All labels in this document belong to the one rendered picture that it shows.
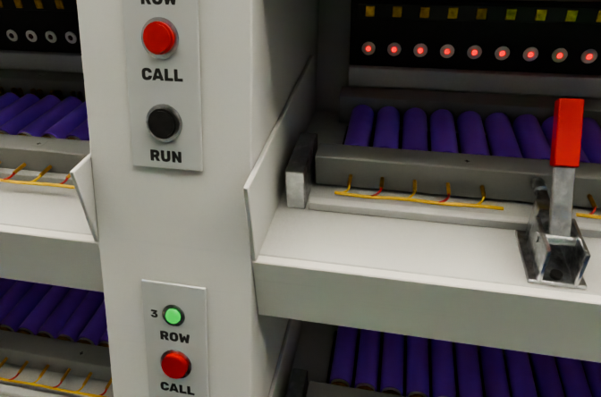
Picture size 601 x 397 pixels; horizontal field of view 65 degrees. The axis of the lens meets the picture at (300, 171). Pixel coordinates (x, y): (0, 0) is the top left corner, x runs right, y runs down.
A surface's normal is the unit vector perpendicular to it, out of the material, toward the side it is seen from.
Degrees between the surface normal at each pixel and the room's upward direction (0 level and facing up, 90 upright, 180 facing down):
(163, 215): 90
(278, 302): 108
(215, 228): 90
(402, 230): 18
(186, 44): 90
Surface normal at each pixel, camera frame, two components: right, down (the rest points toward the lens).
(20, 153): -0.19, 0.55
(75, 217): -0.03, -0.83
